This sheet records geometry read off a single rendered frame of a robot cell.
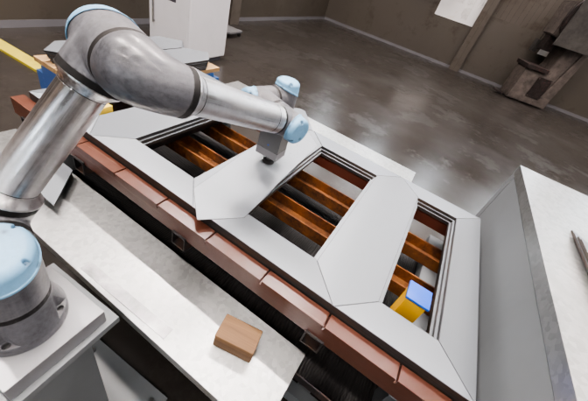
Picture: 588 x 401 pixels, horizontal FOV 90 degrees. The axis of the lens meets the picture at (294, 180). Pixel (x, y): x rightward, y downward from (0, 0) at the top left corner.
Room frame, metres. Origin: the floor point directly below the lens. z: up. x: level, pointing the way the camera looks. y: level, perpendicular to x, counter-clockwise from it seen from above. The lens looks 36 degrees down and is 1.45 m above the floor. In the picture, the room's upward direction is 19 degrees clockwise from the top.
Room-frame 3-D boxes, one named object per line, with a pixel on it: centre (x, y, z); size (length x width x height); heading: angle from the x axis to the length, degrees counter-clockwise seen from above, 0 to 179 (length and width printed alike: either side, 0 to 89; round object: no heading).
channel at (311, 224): (0.89, 0.12, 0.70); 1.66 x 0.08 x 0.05; 70
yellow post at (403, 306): (0.50, -0.39, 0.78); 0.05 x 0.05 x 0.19; 70
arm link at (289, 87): (0.88, 0.11, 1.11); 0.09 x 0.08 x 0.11; 144
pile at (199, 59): (1.49, 0.99, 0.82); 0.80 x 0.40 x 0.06; 160
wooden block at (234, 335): (0.34, 0.00, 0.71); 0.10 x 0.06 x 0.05; 83
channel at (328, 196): (1.09, 0.05, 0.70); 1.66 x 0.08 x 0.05; 70
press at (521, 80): (9.13, -5.17, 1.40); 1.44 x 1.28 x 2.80; 73
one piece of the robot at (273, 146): (0.89, 0.11, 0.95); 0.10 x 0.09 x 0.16; 162
